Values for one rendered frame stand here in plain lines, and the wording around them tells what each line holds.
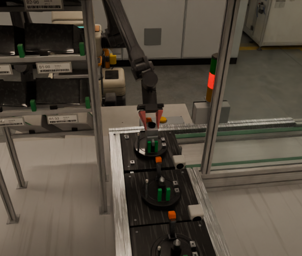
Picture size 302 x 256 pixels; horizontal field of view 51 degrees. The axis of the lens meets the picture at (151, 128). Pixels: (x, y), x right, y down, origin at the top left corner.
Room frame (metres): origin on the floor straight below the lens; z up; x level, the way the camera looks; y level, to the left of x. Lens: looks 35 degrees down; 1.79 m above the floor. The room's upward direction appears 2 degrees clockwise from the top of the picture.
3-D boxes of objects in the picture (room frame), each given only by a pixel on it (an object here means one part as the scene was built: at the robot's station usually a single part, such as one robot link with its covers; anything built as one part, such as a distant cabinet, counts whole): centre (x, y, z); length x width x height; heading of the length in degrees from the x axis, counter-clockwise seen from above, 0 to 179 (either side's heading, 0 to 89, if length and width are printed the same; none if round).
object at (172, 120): (1.25, -0.05, 0.93); 0.21 x 0.07 x 0.06; 99
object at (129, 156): (1.02, 0.00, 0.96); 0.24 x 0.24 x 0.02; 9
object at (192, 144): (1.04, -0.30, 0.91); 0.84 x 0.28 x 0.10; 99
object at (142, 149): (1.02, 0.00, 0.98); 0.14 x 0.14 x 0.02
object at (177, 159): (0.94, -0.11, 0.97); 0.05 x 0.05 x 0.04; 9
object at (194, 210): (0.77, -0.04, 1.01); 0.24 x 0.24 x 0.13; 9
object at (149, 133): (1.01, 0.00, 1.06); 0.08 x 0.04 x 0.07; 9
